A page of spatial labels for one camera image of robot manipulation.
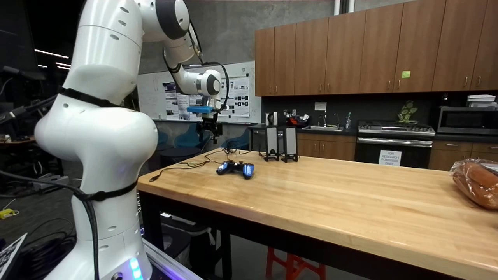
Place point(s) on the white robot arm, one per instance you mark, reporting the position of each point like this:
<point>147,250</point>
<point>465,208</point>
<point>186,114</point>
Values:
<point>87,124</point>

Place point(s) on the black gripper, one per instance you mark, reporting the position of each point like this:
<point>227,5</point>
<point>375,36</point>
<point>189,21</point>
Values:
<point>211,125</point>

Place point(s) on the bagged bread loaf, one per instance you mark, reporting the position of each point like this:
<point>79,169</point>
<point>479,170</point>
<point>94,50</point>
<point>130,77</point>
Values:
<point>477,181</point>

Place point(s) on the brown kitchen cabinets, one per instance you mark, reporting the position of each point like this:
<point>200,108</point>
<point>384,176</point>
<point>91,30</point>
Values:
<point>440,156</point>
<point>421,46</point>

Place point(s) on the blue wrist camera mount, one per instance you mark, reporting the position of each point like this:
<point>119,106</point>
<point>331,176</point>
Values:
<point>199,110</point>

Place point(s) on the brown upper kitchen cabinets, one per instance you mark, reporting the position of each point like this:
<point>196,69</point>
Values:
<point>421,46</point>

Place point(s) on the orange stool under table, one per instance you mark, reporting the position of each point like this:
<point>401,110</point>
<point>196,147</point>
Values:
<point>292,267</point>

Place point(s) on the kitchen sink with faucet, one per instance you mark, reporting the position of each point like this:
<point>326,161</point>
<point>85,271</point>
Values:
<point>325,122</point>

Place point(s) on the white wall poster board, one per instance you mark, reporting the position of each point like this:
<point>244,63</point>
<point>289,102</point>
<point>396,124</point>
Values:
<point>158,99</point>

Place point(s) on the stainless steel oven range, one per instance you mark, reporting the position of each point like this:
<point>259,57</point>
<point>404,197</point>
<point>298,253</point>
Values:
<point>392,144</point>

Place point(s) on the black microwave oven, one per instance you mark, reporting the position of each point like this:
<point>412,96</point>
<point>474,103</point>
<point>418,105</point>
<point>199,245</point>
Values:
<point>466,120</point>

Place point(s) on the right black stand panel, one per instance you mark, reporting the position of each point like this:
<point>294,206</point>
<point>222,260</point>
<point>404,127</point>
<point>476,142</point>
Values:
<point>289,155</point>

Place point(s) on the green potted plant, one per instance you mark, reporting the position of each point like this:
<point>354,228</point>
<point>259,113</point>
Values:
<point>407,110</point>

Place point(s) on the blue black game controller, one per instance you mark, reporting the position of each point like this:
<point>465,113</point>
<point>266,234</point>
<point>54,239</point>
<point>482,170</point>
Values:
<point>228,167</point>

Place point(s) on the brown lower kitchen cabinets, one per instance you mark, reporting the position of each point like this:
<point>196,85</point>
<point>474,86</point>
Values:
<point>440,156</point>

